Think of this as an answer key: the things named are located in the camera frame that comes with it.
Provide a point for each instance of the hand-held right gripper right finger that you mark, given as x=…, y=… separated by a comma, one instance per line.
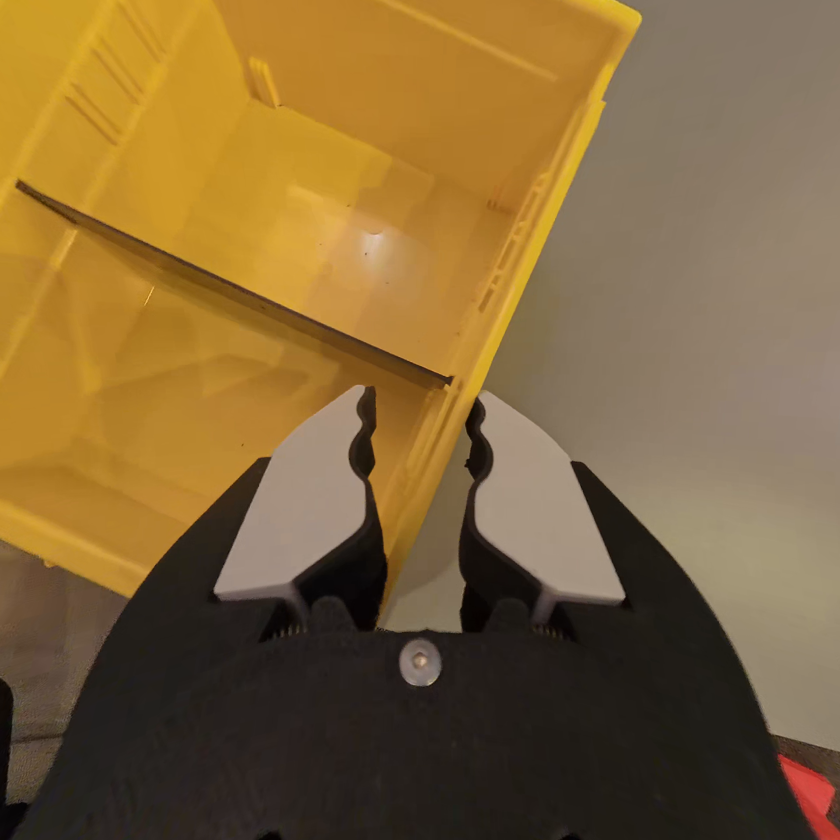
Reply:
x=544, y=518

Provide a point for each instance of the yellow plastic bin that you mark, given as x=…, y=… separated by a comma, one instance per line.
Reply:
x=197, y=407

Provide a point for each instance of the red plastic bin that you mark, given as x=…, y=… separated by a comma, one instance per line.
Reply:
x=814, y=794

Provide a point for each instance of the black divider in yellow bin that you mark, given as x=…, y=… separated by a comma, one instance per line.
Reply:
x=229, y=287

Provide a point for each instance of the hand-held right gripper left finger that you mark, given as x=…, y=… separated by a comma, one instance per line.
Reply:
x=289, y=518

